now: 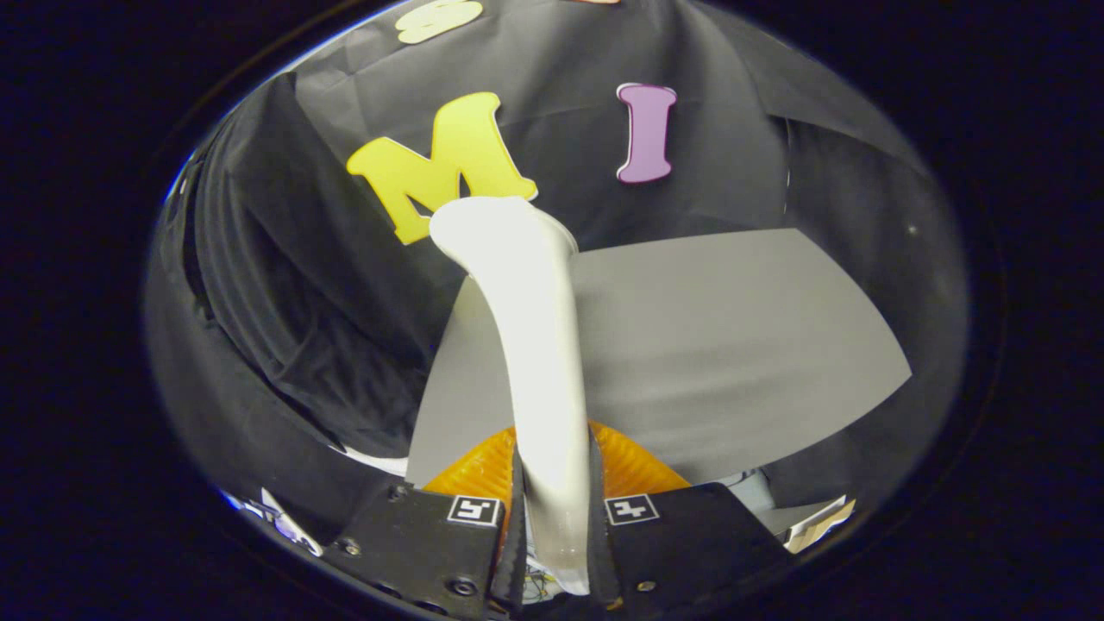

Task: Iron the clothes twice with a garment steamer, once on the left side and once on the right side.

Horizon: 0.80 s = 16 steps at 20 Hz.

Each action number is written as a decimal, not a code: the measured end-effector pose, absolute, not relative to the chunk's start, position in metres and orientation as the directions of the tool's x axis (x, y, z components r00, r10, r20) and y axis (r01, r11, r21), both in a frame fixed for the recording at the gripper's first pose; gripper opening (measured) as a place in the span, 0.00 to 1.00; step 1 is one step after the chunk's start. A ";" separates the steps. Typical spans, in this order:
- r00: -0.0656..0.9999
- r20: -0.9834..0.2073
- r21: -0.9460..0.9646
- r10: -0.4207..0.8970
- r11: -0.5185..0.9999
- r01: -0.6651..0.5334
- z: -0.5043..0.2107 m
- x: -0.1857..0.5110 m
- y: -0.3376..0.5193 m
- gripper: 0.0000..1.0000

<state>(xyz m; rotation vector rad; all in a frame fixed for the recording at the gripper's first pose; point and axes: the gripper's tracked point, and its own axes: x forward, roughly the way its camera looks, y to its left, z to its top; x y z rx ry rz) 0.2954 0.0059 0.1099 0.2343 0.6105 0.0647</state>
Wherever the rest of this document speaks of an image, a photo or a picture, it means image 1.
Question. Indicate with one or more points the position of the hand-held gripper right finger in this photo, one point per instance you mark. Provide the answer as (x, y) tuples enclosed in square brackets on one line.
[(599, 552)]

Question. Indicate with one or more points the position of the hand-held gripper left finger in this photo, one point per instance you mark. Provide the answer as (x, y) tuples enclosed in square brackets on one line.
[(514, 552)]

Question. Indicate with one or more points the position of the black blazer jacket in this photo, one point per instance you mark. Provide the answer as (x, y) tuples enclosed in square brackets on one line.
[(302, 302)]

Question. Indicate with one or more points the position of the tan cardboard piece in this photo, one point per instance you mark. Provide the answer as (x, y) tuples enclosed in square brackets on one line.
[(819, 522)]

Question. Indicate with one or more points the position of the white blue-edged panel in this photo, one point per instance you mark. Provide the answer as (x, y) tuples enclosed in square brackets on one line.
[(285, 522)]

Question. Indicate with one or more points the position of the grey cabinet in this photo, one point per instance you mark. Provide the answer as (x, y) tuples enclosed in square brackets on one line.
[(733, 345)]

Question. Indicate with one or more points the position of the black backdrop cloth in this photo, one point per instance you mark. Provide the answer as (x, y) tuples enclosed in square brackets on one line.
[(733, 155)]

